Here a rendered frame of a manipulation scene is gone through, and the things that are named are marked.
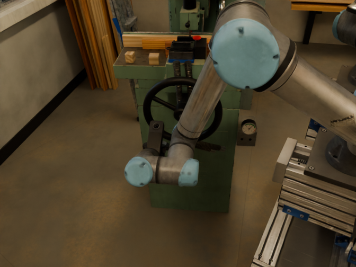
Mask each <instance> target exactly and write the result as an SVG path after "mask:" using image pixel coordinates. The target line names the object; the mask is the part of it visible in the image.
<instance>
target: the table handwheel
mask: <svg viewBox="0 0 356 267"><path fill-rule="evenodd" d="M196 81H197V79H194V78H191V77H183V76H177V77H170V78H166V79H164V80H162V81H160V82H158V83H156V84H155V85H154V86H153V87H152V88H151V89H150V90H149V91H148V92H147V94H146V96H145V99H144V102H143V113H144V117H145V120H146V122H147V124H148V125H150V122H151V121H152V120H154V119H153V117H152V114H151V110H150V106H151V103H152V100H153V101H156V102H158V103H160V104H162V105H164V106H166V107H167V108H169V109H171V110H173V111H174V118H175V120H177V121H179V119H180V117H181V115H182V112H183V110H184V108H185V106H186V103H187V101H188V94H187V93H182V94H183V99H182V100H181V101H180V102H179V104H177V105H176V106H174V105H172V104H170V103H168V102H165V101H163V100H162V99H160V98H158V97H156V96H155V95H156V94H157V93H158V92H159V91H161V90H162V89H164V88H166V87H169V86H173V85H187V86H192V87H194V86H195V84H196ZM222 117H223V107H222V104H221V101H220V100H219V101H218V103H217V105H216V107H215V117H214V120H213V122H212V124H211V125H210V127H209V128H208V129H206V130H205V131H204V132H202V133H201V135H200V137H199V139H198V141H197V142H199V141H202V140H204V139H206V138H208V137H210V136H211V135H212V134H213V133H214V132H215V131H216V130H217V129H218V127H219V125H220V123H221V120H222ZM171 135H172V134H171V133H168V132H166V131H165V130H164V133H163V138H164V139H166V140H169V141H171Z"/></svg>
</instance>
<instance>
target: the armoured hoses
mask: <svg viewBox="0 0 356 267"><path fill-rule="evenodd" d="M184 67H185V73H186V77H191V78H192V64H191V61H189V60H188V61H185V62H184ZM173 68H174V76H175V77H177V76H181V73H180V71H181V70H180V68H181V66H180V61H178V60H175V61H173ZM175 88H176V98H177V99H176V100H177V104H179V102H180V101H181V100H182V99H183V94H182V85H176V86H175ZM192 90H193V87H192V86H187V92H188V99H189V97H190V95H191V92H192ZM195 148H197V149H201V150H205V151H208V152H212V153H215V152H216V150H218V151H221V152H225V150H226V147H225V146H221V145H216V144H211V143H207V142H204V141H199V142H197V143H196V145H195Z"/></svg>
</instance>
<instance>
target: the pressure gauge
mask: <svg viewBox="0 0 356 267"><path fill-rule="evenodd" d="M241 127H242V128H241V130H242V132H243V133H244V134H246V135H251V134H254V133H255V132H256V130H257V127H256V122H255V121H254V120H252V119H246V120H244V121H243V122H242V124H241ZM249 128H250V129H249Z"/></svg>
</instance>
